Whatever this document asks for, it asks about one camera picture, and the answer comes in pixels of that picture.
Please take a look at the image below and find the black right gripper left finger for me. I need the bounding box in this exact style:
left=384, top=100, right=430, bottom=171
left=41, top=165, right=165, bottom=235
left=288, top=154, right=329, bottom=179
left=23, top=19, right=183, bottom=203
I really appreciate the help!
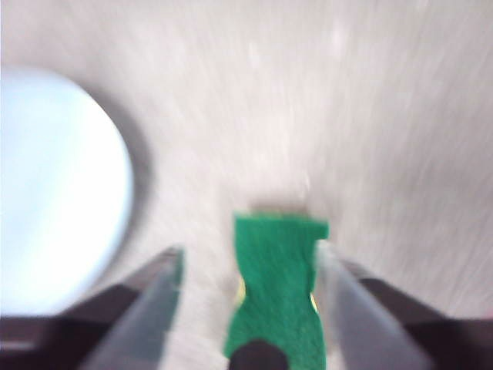
left=0, top=246, right=186, bottom=370

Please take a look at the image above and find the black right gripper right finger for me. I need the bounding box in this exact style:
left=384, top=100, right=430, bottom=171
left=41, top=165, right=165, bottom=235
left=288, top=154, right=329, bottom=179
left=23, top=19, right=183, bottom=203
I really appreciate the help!
left=314, top=240, right=493, bottom=370

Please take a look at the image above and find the light blue round plate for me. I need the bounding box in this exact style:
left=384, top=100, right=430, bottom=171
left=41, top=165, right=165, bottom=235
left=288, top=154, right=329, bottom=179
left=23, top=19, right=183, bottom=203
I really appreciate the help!
left=0, top=67, right=136, bottom=318

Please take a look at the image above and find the green and yellow sponge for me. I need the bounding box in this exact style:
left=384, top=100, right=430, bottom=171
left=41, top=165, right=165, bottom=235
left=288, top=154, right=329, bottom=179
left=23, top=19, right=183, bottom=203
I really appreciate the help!
left=223, top=210, right=330, bottom=370

